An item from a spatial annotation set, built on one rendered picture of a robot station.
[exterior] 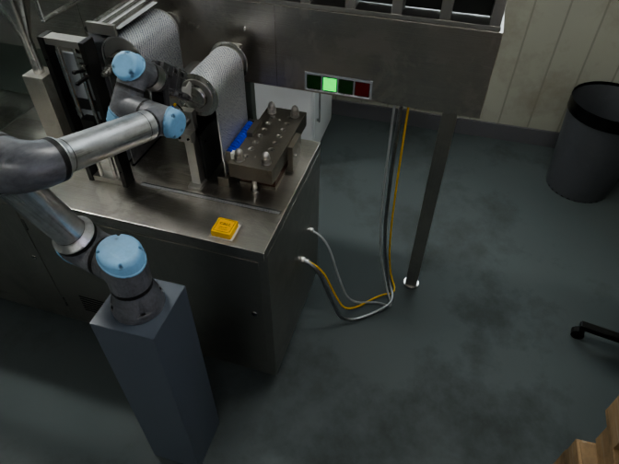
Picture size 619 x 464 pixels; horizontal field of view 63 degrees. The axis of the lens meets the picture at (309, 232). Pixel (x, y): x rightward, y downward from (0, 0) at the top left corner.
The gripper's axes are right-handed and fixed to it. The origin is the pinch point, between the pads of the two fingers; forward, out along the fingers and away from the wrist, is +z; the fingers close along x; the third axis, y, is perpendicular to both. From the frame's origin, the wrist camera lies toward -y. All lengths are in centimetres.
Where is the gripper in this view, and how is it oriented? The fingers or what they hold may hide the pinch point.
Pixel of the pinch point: (185, 99)
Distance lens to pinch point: 171.5
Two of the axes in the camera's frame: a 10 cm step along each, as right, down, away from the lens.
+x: -9.6, -2.1, 2.0
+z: 2.1, -0.5, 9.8
